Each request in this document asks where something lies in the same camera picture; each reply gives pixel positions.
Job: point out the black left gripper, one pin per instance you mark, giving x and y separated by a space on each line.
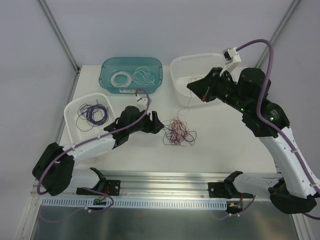
151 123

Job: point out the white perforated tray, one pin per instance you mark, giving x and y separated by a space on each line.
87 116

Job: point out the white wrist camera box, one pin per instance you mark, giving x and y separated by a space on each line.
231 59
141 101

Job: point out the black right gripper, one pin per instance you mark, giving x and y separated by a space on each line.
210 83

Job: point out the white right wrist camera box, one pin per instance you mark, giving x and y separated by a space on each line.
231 59

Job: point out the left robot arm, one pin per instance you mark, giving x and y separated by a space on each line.
55 170

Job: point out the white tub basket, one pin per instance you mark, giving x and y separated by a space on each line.
186 69

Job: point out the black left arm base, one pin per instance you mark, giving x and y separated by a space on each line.
105 186

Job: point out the white slotted cable duct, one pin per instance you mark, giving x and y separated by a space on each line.
176 204

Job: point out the teal plastic bin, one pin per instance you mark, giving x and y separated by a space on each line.
124 75

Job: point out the aluminium frame rail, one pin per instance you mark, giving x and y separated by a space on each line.
162 183

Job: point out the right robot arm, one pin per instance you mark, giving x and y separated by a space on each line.
294 191

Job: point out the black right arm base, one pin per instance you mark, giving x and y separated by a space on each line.
226 189

